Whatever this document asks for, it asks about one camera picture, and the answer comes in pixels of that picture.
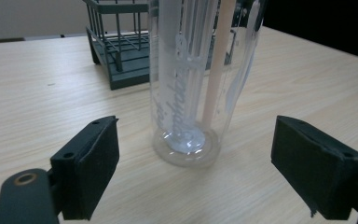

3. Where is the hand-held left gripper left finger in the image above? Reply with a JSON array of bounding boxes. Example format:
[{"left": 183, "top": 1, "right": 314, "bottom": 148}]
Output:
[{"left": 49, "top": 115, "right": 120, "bottom": 221}]

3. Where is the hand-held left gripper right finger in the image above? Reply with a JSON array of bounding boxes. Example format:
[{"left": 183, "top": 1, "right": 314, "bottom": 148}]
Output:
[{"left": 270, "top": 115, "right": 358, "bottom": 221}]

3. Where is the clear printed glass cup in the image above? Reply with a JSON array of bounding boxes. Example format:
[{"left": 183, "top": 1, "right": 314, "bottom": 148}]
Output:
[{"left": 146, "top": 0, "right": 267, "bottom": 169}]

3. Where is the pink straw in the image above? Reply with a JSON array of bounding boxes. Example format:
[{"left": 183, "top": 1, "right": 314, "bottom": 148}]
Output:
[{"left": 200, "top": 0, "right": 238, "bottom": 129}]

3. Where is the white straw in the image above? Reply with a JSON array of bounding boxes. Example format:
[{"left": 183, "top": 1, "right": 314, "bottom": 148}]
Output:
[{"left": 159, "top": 0, "right": 222, "bottom": 153}]

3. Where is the dark green wire rack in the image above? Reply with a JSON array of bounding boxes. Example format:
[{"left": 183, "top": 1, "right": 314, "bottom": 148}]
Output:
[{"left": 82, "top": 0, "right": 238, "bottom": 91}]

